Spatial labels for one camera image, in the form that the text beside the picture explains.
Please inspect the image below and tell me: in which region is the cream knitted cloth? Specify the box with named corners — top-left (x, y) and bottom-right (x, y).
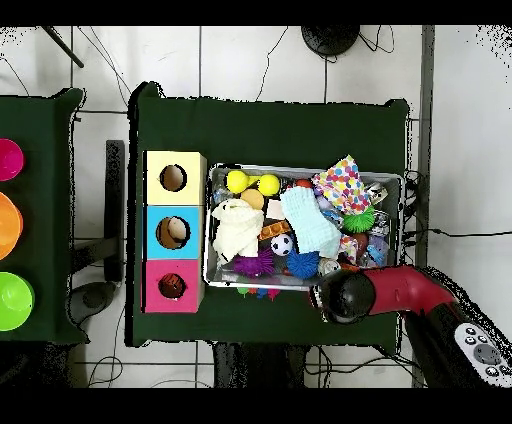
top-left (210, 198), bottom-right (266, 264)

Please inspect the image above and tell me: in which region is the purple spiky toy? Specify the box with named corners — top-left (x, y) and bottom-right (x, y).
top-left (232, 248), bottom-right (276, 278)

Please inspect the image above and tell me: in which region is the mint green cloth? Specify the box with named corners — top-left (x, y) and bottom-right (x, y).
top-left (278, 186), bottom-right (343, 259)

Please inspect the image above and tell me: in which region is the colourful polka dot cloth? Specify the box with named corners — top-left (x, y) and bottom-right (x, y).
top-left (310, 154), bottom-right (373, 216)

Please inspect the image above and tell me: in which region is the orange striped tiger plush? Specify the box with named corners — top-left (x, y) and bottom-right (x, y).
top-left (158, 274), bottom-right (187, 299)

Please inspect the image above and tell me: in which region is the wooden box with three holes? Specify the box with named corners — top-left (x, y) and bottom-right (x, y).
top-left (142, 150), bottom-right (207, 314)

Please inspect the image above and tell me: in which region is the shallow mesh bin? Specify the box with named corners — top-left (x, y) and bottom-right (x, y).
top-left (203, 161), bottom-right (406, 296)

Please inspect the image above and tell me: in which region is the orange round foam disc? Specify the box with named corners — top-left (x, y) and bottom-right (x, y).
top-left (239, 187), bottom-right (265, 211)

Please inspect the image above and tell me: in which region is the plain wooden block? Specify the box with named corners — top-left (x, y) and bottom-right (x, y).
top-left (265, 199), bottom-right (286, 221)

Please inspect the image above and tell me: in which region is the smooth yellow ball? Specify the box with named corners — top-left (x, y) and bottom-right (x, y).
top-left (257, 173), bottom-right (281, 198)

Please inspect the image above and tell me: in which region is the yellow tennis ball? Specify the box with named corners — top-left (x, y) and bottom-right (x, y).
top-left (225, 170), bottom-right (250, 195)

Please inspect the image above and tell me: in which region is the small soccer ball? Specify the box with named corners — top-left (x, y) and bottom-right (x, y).
top-left (270, 233), bottom-right (294, 257)

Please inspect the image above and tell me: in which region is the blue spiky toy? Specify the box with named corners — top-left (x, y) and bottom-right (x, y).
top-left (285, 249), bottom-right (320, 280)

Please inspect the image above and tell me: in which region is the dark green tablecloth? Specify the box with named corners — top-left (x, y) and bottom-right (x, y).
top-left (126, 80), bottom-right (412, 355)

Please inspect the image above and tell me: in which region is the black upright panel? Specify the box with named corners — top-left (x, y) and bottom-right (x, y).
top-left (103, 139), bottom-right (126, 283)

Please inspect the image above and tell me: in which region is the dark grey rounded base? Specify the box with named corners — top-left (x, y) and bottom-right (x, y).
top-left (65, 280), bottom-right (118, 326)

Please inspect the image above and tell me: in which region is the black round stand base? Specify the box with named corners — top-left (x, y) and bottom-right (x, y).
top-left (300, 25), bottom-right (361, 57)

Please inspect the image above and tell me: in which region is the dark green cloth side table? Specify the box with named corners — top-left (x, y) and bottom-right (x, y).
top-left (0, 87), bottom-right (90, 345)

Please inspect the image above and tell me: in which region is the orange plastic bowl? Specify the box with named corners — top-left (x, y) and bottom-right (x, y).
top-left (0, 191), bottom-right (24, 261)

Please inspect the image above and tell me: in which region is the pink plastic bowl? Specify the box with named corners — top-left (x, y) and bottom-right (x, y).
top-left (0, 138), bottom-right (26, 182)

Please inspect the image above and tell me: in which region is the black pole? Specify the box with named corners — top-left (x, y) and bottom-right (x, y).
top-left (41, 25), bottom-right (85, 69)

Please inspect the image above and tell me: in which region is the green plastic bowl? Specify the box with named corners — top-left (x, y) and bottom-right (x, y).
top-left (0, 271), bottom-right (36, 332)

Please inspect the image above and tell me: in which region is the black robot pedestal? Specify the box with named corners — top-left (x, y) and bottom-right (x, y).
top-left (211, 341), bottom-right (309, 388)

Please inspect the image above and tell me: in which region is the black cable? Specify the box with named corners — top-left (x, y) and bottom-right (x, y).
top-left (403, 227), bottom-right (512, 239)

